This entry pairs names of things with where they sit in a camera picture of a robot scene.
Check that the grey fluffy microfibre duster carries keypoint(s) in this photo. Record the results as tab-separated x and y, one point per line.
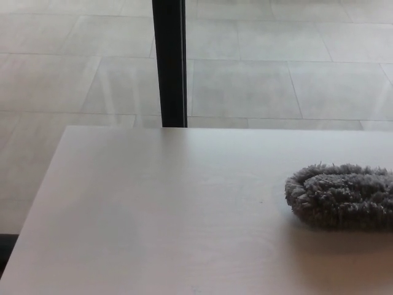
344	196

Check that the black vertical window frame post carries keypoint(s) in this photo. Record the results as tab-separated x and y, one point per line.
171	61

